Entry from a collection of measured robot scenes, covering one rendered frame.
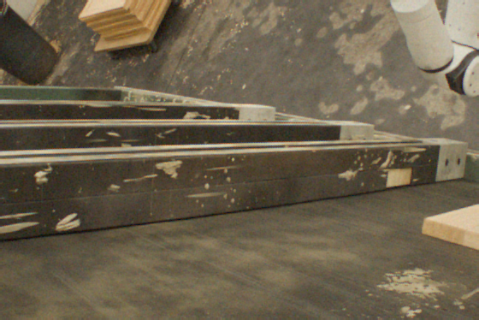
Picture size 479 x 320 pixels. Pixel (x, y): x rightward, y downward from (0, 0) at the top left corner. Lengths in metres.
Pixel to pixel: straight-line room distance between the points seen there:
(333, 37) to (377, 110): 0.57
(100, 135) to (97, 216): 0.27
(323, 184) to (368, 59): 1.98
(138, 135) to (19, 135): 0.19
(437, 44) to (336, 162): 0.26
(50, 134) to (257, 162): 0.28
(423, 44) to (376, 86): 1.71
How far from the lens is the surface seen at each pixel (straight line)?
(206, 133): 0.95
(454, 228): 0.69
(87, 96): 2.00
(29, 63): 4.90
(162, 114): 1.27
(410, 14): 0.90
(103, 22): 3.97
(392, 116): 2.52
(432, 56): 0.96
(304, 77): 2.90
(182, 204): 0.64
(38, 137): 0.80
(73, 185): 0.56
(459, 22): 1.02
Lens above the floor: 1.92
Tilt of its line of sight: 43 degrees down
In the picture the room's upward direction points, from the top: 51 degrees counter-clockwise
